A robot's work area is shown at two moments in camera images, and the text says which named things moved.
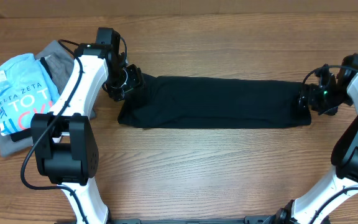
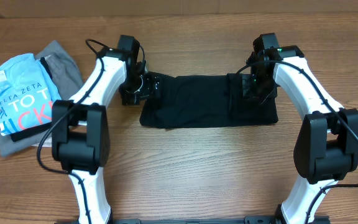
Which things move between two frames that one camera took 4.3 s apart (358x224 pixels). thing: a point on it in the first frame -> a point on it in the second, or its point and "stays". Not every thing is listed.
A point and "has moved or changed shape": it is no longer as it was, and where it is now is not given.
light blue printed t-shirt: (18, 88) stays
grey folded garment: (59, 63) stays
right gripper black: (308, 97) -> (248, 93)
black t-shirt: (213, 102) has moved or changed shape
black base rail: (249, 219) stays
